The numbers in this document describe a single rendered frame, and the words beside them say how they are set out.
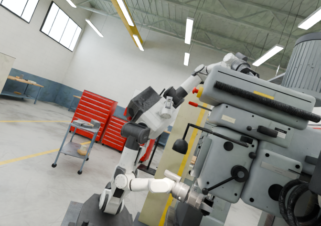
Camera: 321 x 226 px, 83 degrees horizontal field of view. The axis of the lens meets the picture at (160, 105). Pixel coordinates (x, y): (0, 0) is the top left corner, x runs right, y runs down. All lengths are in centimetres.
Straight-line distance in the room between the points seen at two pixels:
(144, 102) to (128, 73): 953
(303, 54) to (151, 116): 87
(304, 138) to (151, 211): 240
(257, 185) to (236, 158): 14
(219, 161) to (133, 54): 1032
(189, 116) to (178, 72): 774
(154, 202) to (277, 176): 221
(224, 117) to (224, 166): 22
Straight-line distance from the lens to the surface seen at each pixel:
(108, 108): 599
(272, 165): 96
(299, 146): 101
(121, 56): 1115
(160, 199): 292
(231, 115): 88
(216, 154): 90
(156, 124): 117
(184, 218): 144
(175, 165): 276
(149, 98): 124
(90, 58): 1181
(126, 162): 113
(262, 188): 97
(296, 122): 98
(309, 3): 755
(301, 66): 112
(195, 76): 138
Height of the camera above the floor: 157
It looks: 3 degrees up
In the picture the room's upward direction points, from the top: 21 degrees clockwise
